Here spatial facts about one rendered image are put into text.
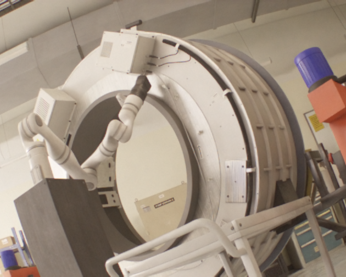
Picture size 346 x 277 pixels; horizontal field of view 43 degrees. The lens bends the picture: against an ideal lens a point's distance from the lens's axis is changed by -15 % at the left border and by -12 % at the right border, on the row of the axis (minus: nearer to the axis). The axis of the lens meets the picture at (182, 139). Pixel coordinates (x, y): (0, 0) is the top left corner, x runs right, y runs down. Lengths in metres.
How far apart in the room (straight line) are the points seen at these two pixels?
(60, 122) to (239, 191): 1.10
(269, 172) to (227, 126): 0.26
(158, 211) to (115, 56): 4.86
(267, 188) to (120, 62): 0.86
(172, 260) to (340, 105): 0.70
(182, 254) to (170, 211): 5.59
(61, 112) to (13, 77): 3.31
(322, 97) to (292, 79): 6.83
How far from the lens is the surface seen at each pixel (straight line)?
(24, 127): 1.95
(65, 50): 5.76
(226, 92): 1.98
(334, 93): 1.51
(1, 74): 5.94
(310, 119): 8.13
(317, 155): 2.16
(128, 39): 2.22
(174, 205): 6.95
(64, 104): 2.57
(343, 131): 1.59
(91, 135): 2.62
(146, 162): 7.69
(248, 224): 1.29
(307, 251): 6.69
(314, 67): 1.56
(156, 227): 6.92
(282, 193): 2.10
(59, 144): 2.03
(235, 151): 1.98
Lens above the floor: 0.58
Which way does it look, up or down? 16 degrees up
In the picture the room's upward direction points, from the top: 23 degrees counter-clockwise
